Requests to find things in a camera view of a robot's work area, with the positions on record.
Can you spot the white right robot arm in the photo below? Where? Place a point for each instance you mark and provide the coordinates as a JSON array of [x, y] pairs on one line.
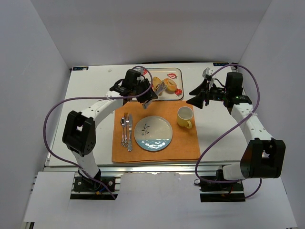
[[264, 155]]

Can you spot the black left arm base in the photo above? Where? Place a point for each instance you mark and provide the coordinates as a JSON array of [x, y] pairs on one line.
[[81, 189]]

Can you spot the strawberry pattern serving tray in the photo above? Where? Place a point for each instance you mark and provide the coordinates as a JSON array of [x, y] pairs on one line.
[[174, 74]]

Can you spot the aluminium table frame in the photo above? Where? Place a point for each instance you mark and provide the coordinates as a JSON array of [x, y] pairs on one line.
[[166, 168]]

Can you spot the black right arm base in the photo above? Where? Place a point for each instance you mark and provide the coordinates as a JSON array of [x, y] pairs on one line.
[[220, 193]]

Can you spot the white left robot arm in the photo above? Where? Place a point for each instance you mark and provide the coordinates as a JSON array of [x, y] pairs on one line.
[[80, 129]]

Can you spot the silver table knife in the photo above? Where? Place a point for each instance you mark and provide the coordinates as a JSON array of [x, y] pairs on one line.
[[129, 147]]

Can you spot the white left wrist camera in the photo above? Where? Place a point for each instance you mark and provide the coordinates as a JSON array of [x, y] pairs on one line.
[[141, 70]]

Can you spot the orange cloth placemat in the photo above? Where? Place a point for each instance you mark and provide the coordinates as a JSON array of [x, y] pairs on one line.
[[184, 145]]

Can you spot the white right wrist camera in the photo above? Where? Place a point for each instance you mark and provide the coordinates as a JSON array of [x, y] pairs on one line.
[[208, 75]]

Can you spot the yellow mug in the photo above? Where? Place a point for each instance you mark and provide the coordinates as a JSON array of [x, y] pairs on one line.
[[184, 116]]

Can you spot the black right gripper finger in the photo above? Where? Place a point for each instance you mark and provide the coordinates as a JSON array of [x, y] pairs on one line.
[[198, 89], [197, 101]]

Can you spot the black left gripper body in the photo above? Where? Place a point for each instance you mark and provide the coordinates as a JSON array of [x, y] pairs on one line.
[[147, 90]]

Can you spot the silver fork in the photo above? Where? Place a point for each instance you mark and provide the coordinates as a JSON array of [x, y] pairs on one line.
[[126, 120]]

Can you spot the silver spoon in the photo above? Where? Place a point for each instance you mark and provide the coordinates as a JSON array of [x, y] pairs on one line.
[[123, 124]]

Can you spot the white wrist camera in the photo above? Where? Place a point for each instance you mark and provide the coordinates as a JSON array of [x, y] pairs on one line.
[[141, 70], [208, 75]]

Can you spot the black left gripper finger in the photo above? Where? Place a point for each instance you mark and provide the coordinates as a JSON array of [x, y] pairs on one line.
[[147, 97], [145, 87]]

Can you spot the oval bread roll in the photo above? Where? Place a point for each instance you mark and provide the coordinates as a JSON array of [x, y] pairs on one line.
[[156, 82]]

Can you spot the white blue ceramic plate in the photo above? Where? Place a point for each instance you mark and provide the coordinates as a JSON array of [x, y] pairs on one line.
[[153, 133]]

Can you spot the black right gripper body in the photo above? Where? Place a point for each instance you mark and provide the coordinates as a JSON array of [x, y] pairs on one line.
[[206, 93]]

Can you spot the bagel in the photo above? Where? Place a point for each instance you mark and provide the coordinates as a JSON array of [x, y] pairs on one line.
[[170, 85]]

